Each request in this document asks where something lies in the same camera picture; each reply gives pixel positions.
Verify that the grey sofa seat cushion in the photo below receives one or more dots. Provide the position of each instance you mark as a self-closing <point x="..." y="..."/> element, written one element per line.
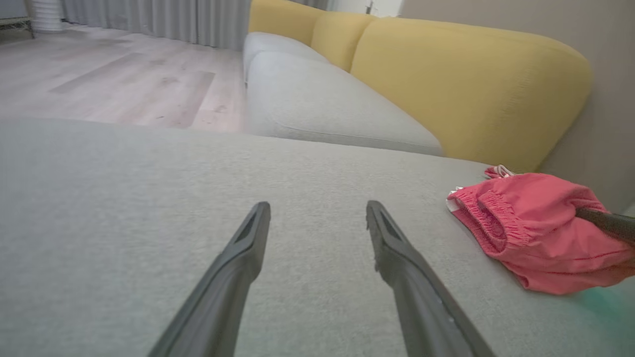
<point x="317" y="99"/>
<point x="273" y="44"/>

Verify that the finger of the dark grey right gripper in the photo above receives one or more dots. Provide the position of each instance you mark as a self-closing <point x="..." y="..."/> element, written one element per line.
<point x="615" y="224"/>

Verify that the red shorts white stripe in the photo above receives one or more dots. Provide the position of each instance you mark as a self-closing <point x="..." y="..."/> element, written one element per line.
<point x="540" y="233"/>

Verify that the grey pleated curtain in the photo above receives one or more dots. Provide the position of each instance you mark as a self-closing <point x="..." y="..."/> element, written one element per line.
<point x="163" y="20"/>

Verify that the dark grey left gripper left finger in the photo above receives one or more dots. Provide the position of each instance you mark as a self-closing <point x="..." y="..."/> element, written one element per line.
<point x="218" y="307"/>

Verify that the white ribbed cylinder appliance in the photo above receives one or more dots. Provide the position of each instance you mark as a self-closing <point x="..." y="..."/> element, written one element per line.
<point x="47" y="14"/>

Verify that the wide yellow sofa back cushion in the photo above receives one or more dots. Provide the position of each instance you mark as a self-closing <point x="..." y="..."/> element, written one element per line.
<point x="471" y="89"/>

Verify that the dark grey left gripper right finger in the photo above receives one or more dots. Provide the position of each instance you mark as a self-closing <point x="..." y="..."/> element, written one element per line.
<point x="426" y="317"/>

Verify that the white door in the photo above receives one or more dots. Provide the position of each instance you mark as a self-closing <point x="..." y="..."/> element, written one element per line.
<point x="367" y="7"/>

